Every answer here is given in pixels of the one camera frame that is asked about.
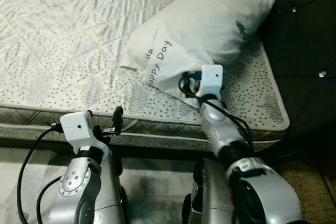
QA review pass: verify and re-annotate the white printed pillow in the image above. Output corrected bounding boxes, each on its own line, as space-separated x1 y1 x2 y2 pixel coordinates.
120 0 276 96

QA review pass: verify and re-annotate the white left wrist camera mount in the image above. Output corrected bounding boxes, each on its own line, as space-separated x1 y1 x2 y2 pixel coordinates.
59 111 106 154

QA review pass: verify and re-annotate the white patterned mattress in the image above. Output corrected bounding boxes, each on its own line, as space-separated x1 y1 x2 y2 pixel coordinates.
0 0 290 151

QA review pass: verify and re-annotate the brown rug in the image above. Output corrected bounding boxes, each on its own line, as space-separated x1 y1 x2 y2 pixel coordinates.
276 158 336 224

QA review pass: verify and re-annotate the silver robot leg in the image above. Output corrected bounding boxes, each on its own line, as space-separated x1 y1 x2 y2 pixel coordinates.
89 151 128 224
184 158 234 224

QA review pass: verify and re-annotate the black tufted headboard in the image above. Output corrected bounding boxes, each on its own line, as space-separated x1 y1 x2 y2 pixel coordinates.
236 0 336 167

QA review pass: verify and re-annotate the silver right robot leg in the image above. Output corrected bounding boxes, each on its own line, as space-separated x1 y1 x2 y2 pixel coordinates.
184 158 234 224

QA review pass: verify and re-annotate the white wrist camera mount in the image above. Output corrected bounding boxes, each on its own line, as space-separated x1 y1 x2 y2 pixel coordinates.
59 111 106 154
199 65 224 99

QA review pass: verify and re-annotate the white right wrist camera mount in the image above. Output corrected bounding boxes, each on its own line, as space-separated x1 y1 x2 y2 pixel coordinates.
199 65 224 99

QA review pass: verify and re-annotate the silver left robot leg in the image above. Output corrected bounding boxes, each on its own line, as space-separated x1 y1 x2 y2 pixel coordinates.
89 151 128 224

